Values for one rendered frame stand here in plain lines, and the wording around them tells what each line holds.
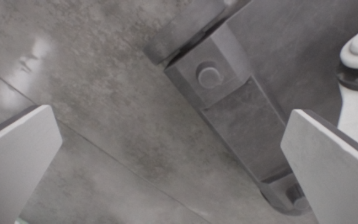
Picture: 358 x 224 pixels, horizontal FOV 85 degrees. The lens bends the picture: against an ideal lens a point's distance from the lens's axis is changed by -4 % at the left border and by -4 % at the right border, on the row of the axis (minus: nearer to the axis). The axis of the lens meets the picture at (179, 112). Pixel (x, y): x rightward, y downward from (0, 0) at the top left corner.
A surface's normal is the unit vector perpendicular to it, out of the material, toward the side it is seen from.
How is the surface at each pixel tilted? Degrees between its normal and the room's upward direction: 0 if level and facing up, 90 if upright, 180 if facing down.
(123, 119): 0
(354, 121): 90
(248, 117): 0
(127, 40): 0
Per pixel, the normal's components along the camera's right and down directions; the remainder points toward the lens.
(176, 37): -0.15, 0.50
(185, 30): 0.01, 0.38
